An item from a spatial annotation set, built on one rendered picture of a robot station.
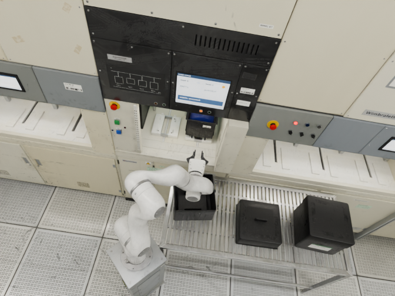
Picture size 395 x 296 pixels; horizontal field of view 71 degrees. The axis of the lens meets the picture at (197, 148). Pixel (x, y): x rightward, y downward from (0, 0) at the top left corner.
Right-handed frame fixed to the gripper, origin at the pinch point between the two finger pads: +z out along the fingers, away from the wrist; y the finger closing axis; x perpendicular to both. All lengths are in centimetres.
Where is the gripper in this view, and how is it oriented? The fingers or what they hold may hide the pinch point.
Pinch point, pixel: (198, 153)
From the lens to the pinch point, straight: 174.3
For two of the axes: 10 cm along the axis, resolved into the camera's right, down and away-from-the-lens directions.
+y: 9.9, 1.5, 0.3
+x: 1.2, -5.9, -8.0
